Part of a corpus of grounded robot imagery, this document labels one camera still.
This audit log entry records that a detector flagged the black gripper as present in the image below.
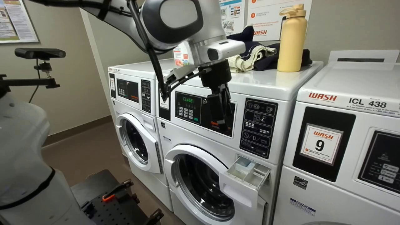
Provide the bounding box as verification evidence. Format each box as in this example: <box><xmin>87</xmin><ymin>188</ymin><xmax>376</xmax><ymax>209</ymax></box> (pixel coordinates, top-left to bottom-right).
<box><xmin>198</xmin><ymin>60</ymin><xmax>235</xmax><ymax>126</ymax></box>

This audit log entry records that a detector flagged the white front-load washing machine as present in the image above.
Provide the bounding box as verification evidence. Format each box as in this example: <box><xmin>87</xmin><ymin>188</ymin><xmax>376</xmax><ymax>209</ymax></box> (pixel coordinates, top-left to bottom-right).
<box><xmin>106</xmin><ymin>58</ymin><xmax>173</xmax><ymax>211</ymax></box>
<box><xmin>155</xmin><ymin>58</ymin><xmax>325</xmax><ymax>225</ymax></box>

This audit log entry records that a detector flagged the black washer display panel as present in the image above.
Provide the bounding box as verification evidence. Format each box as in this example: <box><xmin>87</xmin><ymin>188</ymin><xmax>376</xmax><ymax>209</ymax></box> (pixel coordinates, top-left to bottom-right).
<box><xmin>116</xmin><ymin>79</ymin><xmax>140</xmax><ymax>104</ymax></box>
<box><xmin>173</xmin><ymin>91</ymin><xmax>236</xmax><ymax>138</ymax></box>

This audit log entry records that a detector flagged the black washer button panel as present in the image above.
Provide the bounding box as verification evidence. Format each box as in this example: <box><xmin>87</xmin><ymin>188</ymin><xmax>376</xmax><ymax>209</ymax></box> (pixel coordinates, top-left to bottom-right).
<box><xmin>358</xmin><ymin>130</ymin><xmax>400</xmax><ymax>195</ymax></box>
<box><xmin>240</xmin><ymin>98</ymin><xmax>278</xmax><ymax>160</ymax></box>
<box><xmin>140</xmin><ymin>79</ymin><xmax>152</xmax><ymax>114</ymax></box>

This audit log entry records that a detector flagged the black washer card slot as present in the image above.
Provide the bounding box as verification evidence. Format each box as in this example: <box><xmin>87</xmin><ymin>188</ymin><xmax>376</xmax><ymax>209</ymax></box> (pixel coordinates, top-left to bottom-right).
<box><xmin>157</xmin><ymin>99</ymin><xmax>171</xmax><ymax>121</ymax></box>
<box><xmin>108</xmin><ymin>73</ymin><xmax>117</xmax><ymax>100</ymax></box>

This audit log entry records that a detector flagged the navy and cream cloth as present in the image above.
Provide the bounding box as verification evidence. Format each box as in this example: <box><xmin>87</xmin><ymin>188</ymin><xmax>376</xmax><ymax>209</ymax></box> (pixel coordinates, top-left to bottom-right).
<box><xmin>226</xmin><ymin>25</ymin><xmax>278</xmax><ymax>73</ymax></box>

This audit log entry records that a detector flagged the yellow water bottle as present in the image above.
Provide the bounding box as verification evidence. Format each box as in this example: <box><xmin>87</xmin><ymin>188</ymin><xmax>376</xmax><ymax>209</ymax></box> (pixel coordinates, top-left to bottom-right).
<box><xmin>276</xmin><ymin>4</ymin><xmax>308</xmax><ymax>74</ymax></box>

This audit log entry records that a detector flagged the black card holder panel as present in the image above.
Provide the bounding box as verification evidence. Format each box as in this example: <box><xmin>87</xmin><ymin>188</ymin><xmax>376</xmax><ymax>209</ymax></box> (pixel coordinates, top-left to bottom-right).
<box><xmin>292</xmin><ymin>106</ymin><xmax>356</xmax><ymax>183</ymax></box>

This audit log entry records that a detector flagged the white and orange poster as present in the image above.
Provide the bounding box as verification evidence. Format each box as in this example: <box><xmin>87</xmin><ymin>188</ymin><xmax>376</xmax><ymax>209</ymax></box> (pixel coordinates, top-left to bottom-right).
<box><xmin>247</xmin><ymin>0</ymin><xmax>313</xmax><ymax>43</ymax></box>

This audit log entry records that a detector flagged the white number nine card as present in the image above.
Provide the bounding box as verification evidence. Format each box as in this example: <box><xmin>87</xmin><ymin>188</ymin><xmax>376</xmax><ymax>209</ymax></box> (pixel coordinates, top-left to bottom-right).
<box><xmin>298</xmin><ymin>123</ymin><xmax>343</xmax><ymax>166</ymax></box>

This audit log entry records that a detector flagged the small black sticker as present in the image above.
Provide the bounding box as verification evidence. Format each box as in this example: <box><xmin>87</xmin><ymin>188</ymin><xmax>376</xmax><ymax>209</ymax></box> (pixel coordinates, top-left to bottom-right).
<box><xmin>292</xmin><ymin>175</ymin><xmax>310</xmax><ymax>191</ymax></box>

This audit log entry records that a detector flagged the black clamp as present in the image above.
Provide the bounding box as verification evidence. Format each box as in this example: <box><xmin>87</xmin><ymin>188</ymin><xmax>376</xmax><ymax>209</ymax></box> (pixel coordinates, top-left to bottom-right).
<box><xmin>145</xmin><ymin>208</ymin><xmax>166</xmax><ymax>225</ymax></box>

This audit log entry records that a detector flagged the small blue sticker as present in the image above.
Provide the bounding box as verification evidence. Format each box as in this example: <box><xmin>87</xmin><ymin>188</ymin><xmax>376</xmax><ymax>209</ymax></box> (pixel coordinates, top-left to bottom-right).
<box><xmin>288</xmin><ymin>198</ymin><xmax>317</xmax><ymax>218</ymax></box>

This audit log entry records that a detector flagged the white washer numbered nine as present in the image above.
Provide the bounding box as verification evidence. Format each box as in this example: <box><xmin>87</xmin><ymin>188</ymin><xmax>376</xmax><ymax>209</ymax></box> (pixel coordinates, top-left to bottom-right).
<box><xmin>272</xmin><ymin>49</ymin><xmax>400</xmax><ymax>225</ymax></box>

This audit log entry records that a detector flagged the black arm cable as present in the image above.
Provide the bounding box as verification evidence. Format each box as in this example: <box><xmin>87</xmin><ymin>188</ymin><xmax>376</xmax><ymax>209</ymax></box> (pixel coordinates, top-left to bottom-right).
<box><xmin>123</xmin><ymin>0</ymin><xmax>201</xmax><ymax>104</ymax></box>

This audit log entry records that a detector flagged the orange-handled clamp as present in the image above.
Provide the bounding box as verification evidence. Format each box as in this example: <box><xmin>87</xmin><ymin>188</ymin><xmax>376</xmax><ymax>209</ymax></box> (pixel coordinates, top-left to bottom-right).
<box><xmin>100</xmin><ymin>179</ymin><xmax>135</xmax><ymax>205</ymax></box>

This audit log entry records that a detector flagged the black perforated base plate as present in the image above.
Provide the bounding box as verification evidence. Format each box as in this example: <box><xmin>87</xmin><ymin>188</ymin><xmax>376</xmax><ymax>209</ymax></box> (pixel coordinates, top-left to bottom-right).
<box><xmin>70</xmin><ymin>168</ymin><xmax>166</xmax><ymax>225</ymax></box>

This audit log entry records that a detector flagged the black stereo camera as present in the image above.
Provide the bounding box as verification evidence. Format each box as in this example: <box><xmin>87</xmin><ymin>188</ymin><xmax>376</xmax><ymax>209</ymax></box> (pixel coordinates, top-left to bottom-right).
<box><xmin>13</xmin><ymin>46</ymin><xmax>67</xmax><ymax>61</ymax></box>

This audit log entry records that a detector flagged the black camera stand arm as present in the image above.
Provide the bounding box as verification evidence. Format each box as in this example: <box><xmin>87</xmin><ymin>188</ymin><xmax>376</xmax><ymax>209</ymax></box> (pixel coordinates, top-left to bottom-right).
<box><xmin>0</xmin><ymin>60</ymin><xmax>61</xmax><ymax>104</ymax></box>

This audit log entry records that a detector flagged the framed wall notice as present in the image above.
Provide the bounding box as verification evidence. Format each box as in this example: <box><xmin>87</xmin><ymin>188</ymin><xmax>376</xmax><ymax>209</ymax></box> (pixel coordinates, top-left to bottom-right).
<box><xmin>0</xmin><ymin>0</ymin><xmax>41</xmax><ymax>45</ymax></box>

